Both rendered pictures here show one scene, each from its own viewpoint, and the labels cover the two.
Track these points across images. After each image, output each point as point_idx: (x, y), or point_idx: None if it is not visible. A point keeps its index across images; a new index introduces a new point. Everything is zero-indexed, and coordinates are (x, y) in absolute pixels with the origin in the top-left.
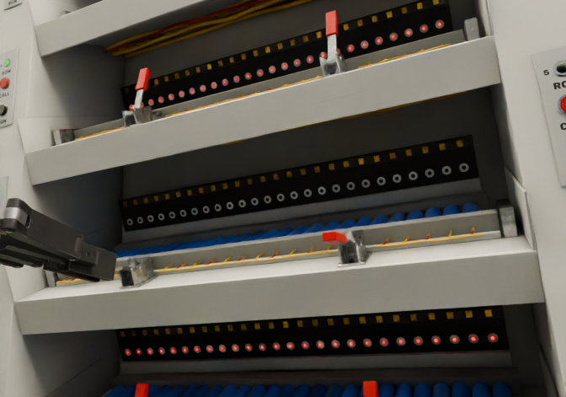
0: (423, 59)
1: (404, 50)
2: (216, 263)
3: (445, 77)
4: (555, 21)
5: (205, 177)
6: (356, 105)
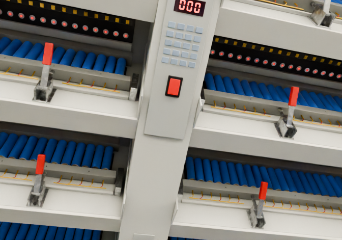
0: (86, 218)
1: (83, 176)
2: None
3: (94, 225)
4: (148, 222)
5: None
6: (46, 222)
